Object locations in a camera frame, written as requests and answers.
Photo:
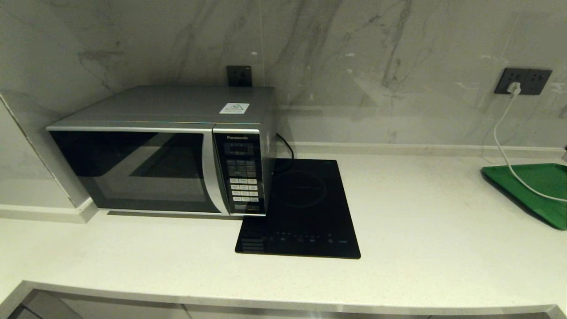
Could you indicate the glass microwave door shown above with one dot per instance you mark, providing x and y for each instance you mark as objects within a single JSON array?
[{"x": 133, "y": 170}]

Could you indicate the silver Panasonic microwave body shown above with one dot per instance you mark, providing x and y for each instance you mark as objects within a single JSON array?
[{"x": 177, "y": 104}]

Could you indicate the black induction cooktop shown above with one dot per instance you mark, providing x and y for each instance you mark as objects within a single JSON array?
[{"x": 305, "y": 199}]

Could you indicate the white warning sticker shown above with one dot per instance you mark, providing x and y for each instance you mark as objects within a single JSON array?
[{"x": 234, "y": 108}]

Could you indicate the white power plug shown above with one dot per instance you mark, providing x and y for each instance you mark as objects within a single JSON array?
[{"x": 514, "y": 88}]

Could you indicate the green plastic tray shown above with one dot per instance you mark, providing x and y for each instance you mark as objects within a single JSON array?
[{"x": 545, "y": 182}]

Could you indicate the black wide wall socket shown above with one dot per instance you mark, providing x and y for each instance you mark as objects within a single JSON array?
[{"x": 533, "y": 81}]

